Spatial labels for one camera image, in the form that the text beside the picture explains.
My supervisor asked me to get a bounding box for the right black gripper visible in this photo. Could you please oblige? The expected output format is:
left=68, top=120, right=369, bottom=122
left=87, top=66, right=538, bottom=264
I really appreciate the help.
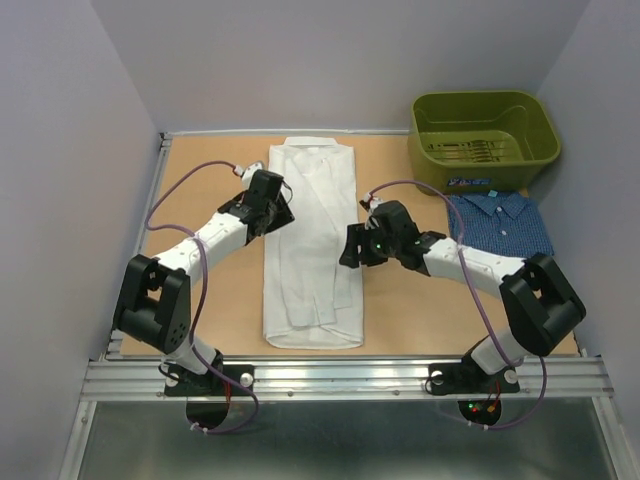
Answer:
left=337, top=221, right=399, bottom=268

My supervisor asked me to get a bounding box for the white long sleeve shirt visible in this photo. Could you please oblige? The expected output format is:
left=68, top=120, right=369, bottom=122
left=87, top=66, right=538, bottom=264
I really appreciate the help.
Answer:
left=263, top=136, right=364, bottom=350

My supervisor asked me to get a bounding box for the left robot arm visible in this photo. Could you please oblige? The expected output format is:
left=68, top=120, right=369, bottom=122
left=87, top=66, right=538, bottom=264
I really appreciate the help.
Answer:
left=113, top=189, right=294, bottom=394

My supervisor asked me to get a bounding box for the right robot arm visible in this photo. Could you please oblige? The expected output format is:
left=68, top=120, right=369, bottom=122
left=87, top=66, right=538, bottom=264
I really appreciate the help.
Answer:
left=339, top=223, right=586, bottom=390

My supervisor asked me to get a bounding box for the green plastic tub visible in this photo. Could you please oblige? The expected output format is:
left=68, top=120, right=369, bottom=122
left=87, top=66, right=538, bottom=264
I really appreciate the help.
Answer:
left=408, top=90, right=561, bottom=194

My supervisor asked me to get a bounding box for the blue checked folded shirt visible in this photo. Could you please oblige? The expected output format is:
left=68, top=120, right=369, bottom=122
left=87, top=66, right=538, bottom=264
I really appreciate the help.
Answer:
left=447, top=192, right=554, bottom=258

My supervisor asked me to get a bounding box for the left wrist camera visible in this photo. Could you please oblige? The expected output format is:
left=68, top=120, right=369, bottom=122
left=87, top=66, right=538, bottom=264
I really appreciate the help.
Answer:
left=244, top=169, right=284, bottom=208

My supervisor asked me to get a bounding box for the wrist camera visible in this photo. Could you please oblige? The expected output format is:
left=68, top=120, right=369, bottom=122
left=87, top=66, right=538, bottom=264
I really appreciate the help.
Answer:
left=370, top=200, right=421, bottom=242
left=244, top=169, right=284, bottom=208

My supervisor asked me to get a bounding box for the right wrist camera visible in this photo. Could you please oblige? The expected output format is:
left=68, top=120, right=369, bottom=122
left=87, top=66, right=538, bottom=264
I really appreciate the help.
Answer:
left=370, top=200, right=421, bottom=242

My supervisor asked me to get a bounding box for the aluminium front rail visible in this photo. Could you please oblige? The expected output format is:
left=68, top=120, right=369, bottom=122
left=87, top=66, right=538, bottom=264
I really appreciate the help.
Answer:
left=80, top=356, right=614, bottom=403

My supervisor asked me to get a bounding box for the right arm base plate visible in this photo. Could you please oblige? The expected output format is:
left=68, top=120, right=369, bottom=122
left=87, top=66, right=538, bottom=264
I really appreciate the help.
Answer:
left=425, top=362, right=520, bottom=396

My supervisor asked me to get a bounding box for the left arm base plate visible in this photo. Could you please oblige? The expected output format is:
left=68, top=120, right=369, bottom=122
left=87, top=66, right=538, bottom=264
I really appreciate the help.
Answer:
left=159, top=363, right=255, bottom=398

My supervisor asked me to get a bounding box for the aluminium side rail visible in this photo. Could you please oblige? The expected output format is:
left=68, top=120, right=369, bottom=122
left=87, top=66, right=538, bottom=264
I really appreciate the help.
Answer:
left=101, top=132, right=173, bottom=361

